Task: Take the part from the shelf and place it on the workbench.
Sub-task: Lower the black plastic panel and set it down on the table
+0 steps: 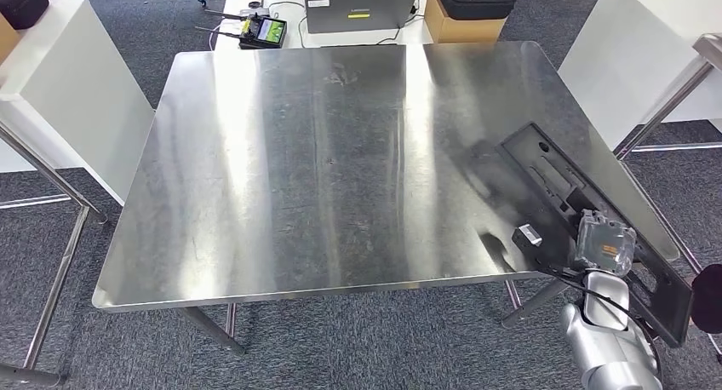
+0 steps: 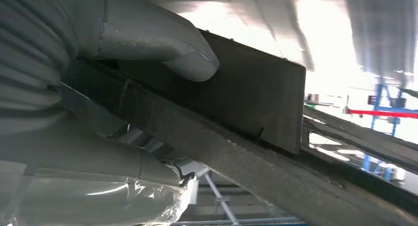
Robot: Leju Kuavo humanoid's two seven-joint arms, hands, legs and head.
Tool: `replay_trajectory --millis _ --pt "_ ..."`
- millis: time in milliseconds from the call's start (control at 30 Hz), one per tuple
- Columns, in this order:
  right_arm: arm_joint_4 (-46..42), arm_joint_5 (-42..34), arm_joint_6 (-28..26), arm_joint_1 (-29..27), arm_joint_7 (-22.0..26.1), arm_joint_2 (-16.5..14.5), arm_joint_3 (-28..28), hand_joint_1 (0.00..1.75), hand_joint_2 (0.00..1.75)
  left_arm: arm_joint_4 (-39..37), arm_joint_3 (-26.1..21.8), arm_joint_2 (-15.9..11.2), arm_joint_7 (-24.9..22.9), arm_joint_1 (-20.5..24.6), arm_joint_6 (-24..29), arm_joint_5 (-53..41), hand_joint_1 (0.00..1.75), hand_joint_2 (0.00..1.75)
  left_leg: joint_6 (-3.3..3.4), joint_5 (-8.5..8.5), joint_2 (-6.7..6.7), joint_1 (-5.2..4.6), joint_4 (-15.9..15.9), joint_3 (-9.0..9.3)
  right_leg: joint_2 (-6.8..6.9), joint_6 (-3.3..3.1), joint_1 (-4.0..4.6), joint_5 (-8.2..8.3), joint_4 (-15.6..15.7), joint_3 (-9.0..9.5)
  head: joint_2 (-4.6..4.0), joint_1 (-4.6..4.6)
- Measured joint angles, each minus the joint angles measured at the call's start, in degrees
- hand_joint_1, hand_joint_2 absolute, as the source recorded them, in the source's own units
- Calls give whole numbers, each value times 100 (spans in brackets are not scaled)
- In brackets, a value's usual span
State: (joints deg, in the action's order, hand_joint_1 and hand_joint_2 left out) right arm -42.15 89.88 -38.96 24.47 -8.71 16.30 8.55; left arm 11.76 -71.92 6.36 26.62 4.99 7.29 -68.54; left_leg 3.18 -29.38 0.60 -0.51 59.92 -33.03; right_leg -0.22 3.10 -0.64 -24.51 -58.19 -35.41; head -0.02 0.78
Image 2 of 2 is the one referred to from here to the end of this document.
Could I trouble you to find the red barrier belt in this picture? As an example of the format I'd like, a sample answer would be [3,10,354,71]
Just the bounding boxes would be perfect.
[348,109,418,119]

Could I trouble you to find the grey metal workbench frame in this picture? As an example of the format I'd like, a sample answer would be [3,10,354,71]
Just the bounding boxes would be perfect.
[171,172,306,226]

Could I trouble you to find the blue metal shelf rack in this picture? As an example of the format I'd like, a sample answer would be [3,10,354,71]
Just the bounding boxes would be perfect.
[360,83,410,183]

